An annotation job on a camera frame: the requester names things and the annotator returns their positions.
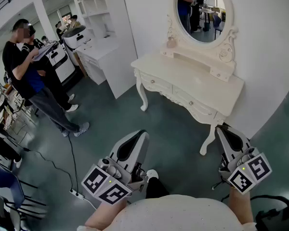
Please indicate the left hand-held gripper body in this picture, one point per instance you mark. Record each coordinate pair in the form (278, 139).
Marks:
(103, 184)

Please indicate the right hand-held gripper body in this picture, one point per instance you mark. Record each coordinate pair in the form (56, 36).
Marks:
(250, 174)

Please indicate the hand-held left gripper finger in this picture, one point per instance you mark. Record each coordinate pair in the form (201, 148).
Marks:
(119, 147)
(139, 150)

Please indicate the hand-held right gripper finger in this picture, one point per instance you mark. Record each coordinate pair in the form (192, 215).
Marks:
(222, 141)
(243, 143)

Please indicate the small pink perfume bottle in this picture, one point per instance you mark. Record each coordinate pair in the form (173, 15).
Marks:
(171, 43)

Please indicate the person's right forearm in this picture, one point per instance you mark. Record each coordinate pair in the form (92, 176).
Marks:
(240, 206)

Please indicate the person's left forearm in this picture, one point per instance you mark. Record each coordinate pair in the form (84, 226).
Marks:
(103, 213)

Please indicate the black shoulder bag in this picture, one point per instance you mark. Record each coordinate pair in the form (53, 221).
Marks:
(279, 219)

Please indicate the white dressing table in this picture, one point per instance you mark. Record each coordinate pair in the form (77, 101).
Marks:
(187, 80)

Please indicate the person's white shoe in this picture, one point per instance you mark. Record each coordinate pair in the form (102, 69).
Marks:
(152, 174)

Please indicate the white power strip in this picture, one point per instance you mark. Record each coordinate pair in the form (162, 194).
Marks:
(77, 194)

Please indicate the person's black trouser leg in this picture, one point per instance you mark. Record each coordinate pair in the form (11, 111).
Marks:
(156, 189)

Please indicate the person's white shirt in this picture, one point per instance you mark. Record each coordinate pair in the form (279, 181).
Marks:
(173, 215)

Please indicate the white drawer desk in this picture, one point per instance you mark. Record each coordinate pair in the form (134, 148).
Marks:
(98, 54)

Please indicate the blue chair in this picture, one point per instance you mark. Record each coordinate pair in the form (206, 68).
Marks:
(7, 184)

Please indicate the white and black robot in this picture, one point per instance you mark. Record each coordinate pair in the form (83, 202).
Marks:
(74, 36)
(63, 66)

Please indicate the grey chair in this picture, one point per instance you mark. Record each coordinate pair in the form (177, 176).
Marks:
(0, 208)

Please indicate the oval white framed mirror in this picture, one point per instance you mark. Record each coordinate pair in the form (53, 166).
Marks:
(204, 32)

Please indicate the white paper sheet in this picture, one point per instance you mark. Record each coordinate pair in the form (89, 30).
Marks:
(42, 52)

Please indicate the cluttered work table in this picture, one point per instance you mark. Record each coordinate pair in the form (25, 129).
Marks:
(0, 100)

